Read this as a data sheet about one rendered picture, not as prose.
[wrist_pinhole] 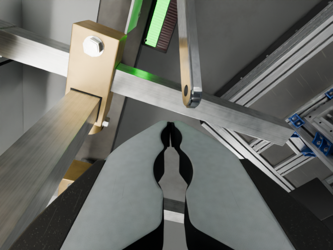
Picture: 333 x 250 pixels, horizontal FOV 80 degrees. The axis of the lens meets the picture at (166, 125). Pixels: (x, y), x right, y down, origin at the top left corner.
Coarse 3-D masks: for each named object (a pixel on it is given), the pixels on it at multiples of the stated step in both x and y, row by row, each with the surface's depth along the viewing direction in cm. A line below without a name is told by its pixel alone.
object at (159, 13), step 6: (162, 0) 31; (168, 0) 31; (156, 6) 32; (162, 6) 32; (156, 12) 32; (162, 12) 32; (156, 18) 33; (162, 18) 33; (156, 24) 33; (150, 30) 33; (156, 30) 33; (150, 36) 34; (156, 36) 34; (150, 42) 34; (156, 42) 34
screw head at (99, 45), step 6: (90, 36) 21; (96, 36) 21; (84, 42) 20; (90, 42) 20; (96, 42) 20; (102, 42) 21; (84, 48) 20; (90, 48) 20; (96, 48) 20; (102, 48) 21; (90, 54) 21; (96, 54) 21
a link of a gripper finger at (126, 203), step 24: (144, 144) 9; (168, 144) 12; (120, 168) 8; (144, 168) 8; (96, 192) 7; (120, 192) 7; (144, 192) 7; (96, 216) 6; (120, 216) 6; (144, 216) 6; (72, 240) 6; (96, 240) 5; (120, 240) 5; (144, 240) 6
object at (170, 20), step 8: (176, 0) 31; (168, 8) 32; (176, 8) 32; (168, 16) 32; (176, 16) 32; (168, 24) 33; (168, 32) 34; (160, 40) 34; (168, 40) 34; (160, 48) 35
